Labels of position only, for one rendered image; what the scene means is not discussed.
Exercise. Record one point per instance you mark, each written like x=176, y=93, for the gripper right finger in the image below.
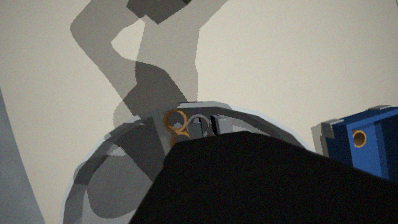
x=221, y=125

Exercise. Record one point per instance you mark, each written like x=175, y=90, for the blue open crate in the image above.
x=379, y=155

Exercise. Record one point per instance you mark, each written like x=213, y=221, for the bronze bushing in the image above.
x=359, y=138
x=173, y=139
x=167, y=124

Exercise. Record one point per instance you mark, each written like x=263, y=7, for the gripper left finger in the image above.
x=195, y=129

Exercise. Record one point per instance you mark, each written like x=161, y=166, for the grey round turning table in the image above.
x=110, y=191

